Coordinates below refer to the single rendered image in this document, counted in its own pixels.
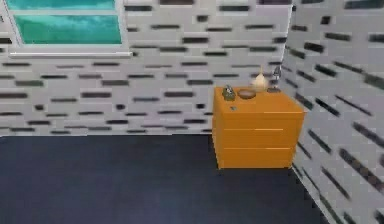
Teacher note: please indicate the grey green alarm clock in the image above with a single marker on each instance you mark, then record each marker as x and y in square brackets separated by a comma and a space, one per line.
[228, 93]

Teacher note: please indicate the cream round vase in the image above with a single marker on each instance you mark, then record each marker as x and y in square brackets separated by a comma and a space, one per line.
[260, 82]

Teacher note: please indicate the orange chest of drawers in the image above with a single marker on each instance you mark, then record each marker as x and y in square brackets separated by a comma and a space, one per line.
[256, 133]

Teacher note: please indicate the grey small statue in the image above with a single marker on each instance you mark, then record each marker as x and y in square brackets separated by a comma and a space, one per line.
[275, 80]

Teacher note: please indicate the brown round bowl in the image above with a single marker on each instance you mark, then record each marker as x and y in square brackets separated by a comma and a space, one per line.
[246, 94]

